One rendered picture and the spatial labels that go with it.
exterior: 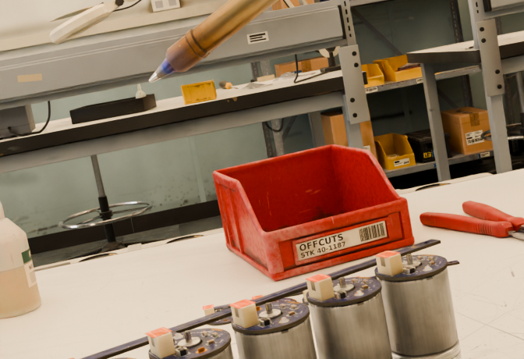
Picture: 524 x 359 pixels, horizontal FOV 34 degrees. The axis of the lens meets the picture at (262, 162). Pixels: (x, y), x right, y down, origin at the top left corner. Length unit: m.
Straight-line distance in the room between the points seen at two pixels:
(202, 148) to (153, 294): 4.11
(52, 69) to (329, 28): 0.82
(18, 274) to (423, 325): 0.35
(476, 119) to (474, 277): 4.03
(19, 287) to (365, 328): 0.34
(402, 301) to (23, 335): 0.30
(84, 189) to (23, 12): 0.99
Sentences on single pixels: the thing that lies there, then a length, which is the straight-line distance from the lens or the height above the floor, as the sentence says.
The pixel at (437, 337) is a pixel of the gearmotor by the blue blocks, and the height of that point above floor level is 0.79.
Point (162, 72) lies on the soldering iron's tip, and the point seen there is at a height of 0.89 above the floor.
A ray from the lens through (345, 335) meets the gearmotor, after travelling 0.27.
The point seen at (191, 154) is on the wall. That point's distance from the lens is 4.65.
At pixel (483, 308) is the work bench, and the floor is 0.75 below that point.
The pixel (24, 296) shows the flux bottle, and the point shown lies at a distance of 0.58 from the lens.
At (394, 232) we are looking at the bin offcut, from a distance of 0.55.
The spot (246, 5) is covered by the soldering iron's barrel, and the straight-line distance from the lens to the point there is 0.23.
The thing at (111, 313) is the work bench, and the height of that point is 0.75.
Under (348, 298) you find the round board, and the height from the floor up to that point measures 0.81.
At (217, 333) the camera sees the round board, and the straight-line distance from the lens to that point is 0.26.
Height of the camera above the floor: 0.90
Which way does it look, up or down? 8 degrees down
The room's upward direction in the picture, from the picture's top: 11 degrees counter-clockwise
